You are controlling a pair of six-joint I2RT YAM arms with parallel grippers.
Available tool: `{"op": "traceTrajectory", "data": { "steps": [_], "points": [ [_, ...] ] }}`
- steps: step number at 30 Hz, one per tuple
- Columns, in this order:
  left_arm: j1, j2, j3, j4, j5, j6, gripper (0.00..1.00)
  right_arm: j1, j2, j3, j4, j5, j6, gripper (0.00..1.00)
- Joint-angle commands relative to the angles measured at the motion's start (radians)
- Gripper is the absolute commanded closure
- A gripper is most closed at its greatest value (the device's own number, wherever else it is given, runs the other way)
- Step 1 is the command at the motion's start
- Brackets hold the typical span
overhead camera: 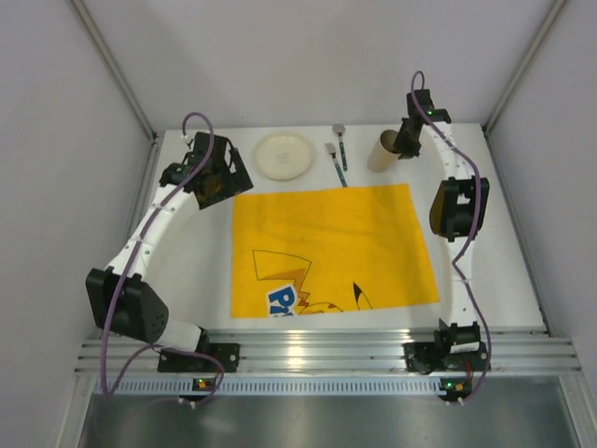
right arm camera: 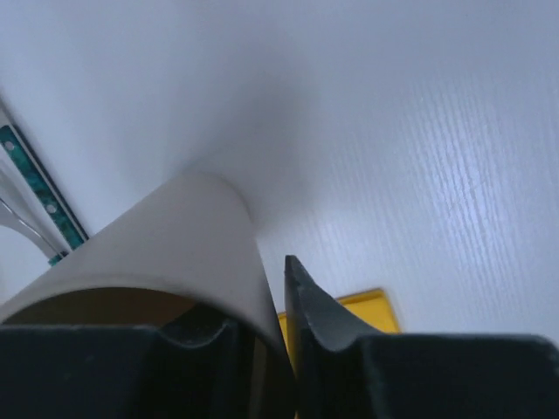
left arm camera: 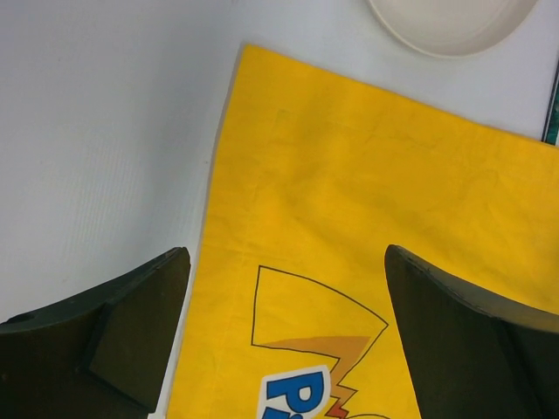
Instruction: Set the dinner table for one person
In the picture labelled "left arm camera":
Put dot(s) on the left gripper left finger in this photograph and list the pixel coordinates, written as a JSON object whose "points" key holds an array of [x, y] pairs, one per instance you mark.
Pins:
{"points": [[102, 353]]}

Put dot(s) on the cream round plate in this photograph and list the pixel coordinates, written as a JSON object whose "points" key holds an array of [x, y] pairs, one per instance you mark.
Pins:
{"points": [[451, 28]]}

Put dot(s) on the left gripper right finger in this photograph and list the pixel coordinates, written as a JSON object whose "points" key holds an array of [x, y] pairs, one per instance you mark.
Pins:
{"points": [[471, 353]]}

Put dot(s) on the yellow cartoon cloth placemat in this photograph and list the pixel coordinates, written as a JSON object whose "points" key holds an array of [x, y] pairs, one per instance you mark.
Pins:
{"points": [[315, 176]]}

